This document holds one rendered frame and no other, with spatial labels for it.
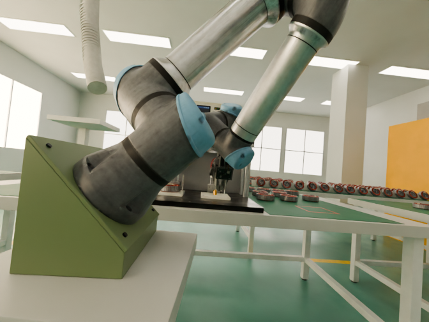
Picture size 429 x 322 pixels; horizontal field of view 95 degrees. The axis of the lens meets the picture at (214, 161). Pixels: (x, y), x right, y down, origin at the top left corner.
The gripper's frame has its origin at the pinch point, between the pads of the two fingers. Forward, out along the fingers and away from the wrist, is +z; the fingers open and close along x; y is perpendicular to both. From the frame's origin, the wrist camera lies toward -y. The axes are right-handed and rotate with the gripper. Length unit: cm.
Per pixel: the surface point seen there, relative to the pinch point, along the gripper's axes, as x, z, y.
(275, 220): 24.2, 7.6, 8.7
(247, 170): 18.0, 8.1, -30.9
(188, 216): -11.5, 8.6, 10.0
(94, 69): -116, -25, -128
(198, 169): -11.3, 18.5, -43.3
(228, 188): 10.3, 27.9, -38.3
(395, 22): 252, -120, -289
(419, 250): 92, 18, 9
